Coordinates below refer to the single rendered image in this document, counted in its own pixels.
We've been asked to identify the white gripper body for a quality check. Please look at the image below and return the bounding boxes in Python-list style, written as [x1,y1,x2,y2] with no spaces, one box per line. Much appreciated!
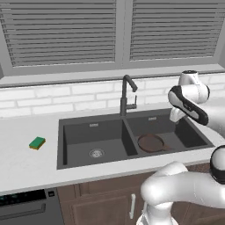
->
[169,105,188,124]

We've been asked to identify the brown frying pan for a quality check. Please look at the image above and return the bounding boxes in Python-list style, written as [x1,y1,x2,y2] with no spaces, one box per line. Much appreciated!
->
[136,133,174,154]

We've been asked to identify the dark grey double sink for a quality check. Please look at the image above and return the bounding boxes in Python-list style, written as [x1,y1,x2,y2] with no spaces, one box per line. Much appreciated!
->
[56,107,216,171]

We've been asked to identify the silver sink drain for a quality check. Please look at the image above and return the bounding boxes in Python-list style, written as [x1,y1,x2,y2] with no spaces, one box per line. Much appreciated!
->
[88,148,105,159]

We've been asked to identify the green and yellow sponge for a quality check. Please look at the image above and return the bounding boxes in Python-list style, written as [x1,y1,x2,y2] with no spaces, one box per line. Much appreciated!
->
[28,135,47,151]

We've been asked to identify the dark grey tap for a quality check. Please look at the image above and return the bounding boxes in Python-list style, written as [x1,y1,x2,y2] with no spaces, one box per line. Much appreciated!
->
[119,74,139,118]

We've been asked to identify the grey window blind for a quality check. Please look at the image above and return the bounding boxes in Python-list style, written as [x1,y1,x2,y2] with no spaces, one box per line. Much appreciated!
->
[128,0,225,62]
[0,0,118,68]

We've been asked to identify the grey dishwasher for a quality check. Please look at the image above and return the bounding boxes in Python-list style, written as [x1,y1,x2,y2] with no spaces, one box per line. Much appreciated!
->
[0,187,65,225]

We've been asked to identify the grey window frame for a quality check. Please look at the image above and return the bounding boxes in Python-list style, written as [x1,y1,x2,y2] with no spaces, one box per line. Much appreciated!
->
[0,0,225,88]

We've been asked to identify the white cupboard handle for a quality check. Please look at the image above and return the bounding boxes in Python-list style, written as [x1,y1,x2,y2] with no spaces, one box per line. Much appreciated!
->
[128,192,137,221]

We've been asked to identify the grey dishwasher handle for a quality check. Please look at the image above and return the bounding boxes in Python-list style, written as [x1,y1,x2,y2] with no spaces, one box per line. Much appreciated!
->
[0,202,47,221]

